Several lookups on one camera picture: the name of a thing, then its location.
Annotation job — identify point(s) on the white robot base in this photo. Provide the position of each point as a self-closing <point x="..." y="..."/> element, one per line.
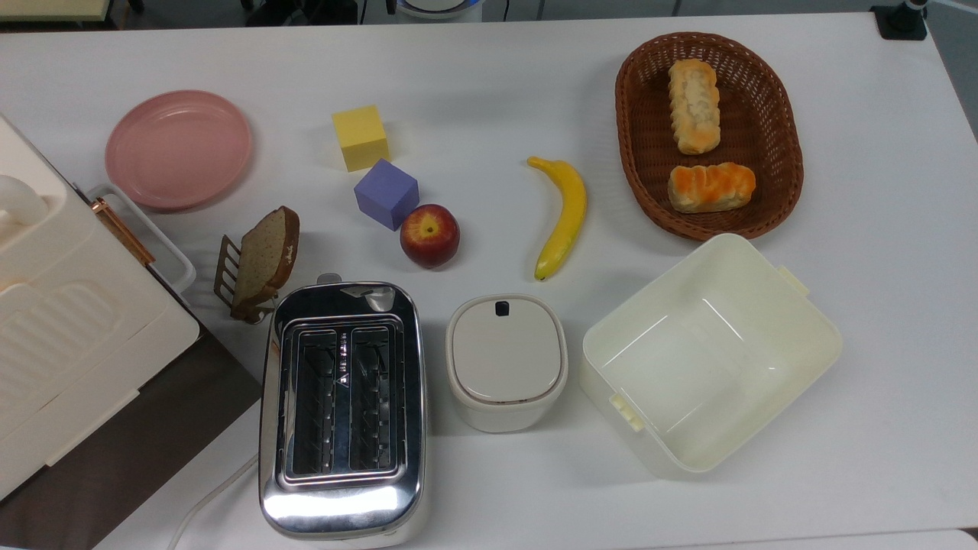
<point x="439" y="8"/>

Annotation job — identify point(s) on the brown crust bread slice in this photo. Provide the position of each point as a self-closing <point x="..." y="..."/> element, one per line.
<point x="263" y="256"/>

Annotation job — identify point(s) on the orange striped bread loaf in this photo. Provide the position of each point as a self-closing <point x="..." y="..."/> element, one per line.
<point x="710" y="187"/>

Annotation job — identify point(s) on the pale long bread loaf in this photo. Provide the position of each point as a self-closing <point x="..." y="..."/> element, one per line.
<point x="694" y="107"/>

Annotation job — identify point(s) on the cream bread cabinet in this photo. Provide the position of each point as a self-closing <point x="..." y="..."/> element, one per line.
<point x="69" y="328"/>

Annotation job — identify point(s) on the red apple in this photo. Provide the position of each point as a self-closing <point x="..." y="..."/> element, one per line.
<point x="429" y="237"/>

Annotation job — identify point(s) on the small cream lidded bin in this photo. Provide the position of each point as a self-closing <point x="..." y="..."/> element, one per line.
<point x="504" y="355"/>

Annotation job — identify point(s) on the yellow banana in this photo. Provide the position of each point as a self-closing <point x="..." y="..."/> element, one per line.
<point x="567" y="214"/>

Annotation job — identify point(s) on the purple foam cube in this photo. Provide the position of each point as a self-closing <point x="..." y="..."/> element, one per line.
<point x="386" y="192"/>

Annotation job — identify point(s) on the yellow foam cube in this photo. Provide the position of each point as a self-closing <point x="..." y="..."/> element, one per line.
<point x="361" y="136"/>

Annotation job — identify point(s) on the cream plastic open box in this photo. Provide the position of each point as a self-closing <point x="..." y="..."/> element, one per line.
<point x="710" y="359"/>

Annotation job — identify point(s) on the brown toast rack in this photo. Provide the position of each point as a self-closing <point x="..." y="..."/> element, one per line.
<point x="226" y="267"/>

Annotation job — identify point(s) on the chrome and cream toaster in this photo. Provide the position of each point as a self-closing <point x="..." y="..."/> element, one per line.
<point x="340" y="504"/>

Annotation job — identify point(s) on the brown wicker basket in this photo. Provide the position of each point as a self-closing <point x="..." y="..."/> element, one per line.
<point x="779" y="130"/>

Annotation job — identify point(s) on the pink round plate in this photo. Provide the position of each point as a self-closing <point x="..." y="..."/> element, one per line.
<point x="178" y="150"/>

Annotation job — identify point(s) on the yellowish side table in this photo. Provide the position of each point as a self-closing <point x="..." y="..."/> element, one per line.
<point x="46" y="8"/>

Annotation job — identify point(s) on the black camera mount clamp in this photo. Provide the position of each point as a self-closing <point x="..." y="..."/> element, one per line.
<point x="900" y="21"/>

